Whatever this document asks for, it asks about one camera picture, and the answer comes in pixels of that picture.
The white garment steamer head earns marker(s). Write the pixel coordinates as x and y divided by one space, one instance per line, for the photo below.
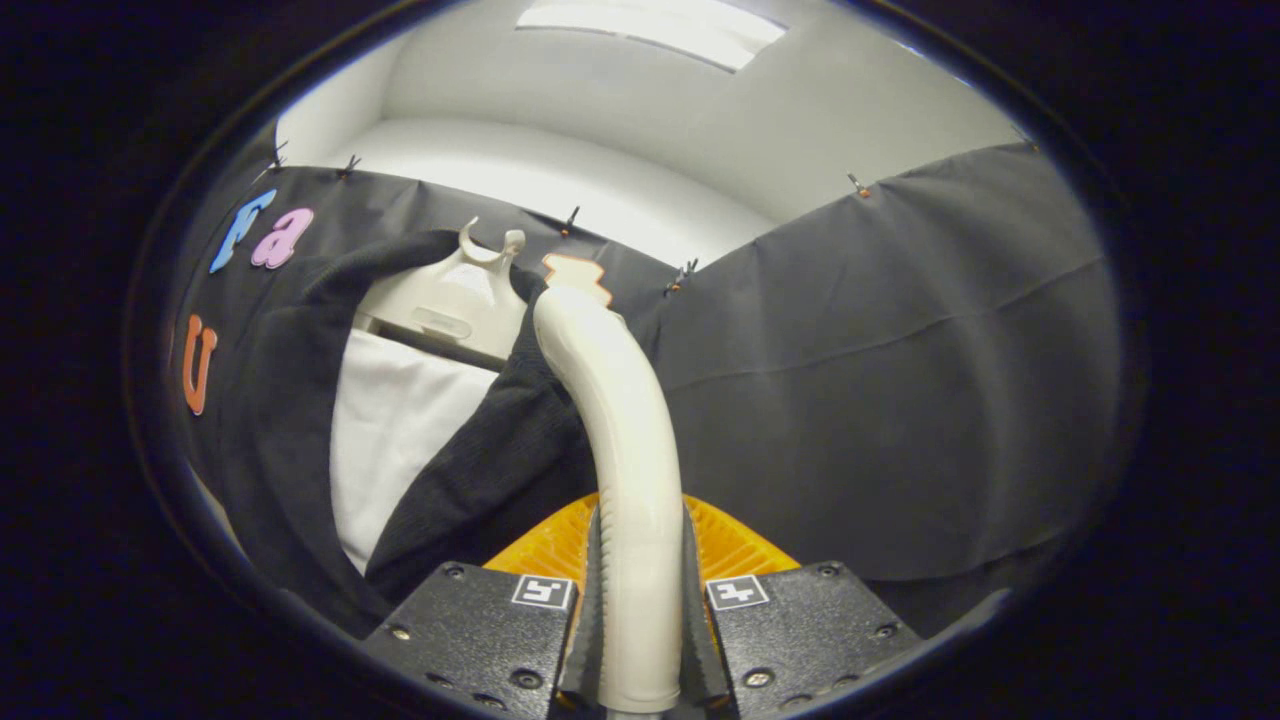
630 430

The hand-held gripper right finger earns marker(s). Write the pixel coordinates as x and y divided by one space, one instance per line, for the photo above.
800 630

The black jacket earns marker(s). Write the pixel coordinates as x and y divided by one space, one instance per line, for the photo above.
490 460

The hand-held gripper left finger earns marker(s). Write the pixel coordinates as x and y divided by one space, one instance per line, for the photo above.
480 630

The large ceiling light panel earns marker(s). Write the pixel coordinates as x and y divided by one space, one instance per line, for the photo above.
660 25

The black backdrop cloth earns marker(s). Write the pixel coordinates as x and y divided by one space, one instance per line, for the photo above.
880 400

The white dress form mannequin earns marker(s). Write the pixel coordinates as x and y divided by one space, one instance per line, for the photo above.
400 430

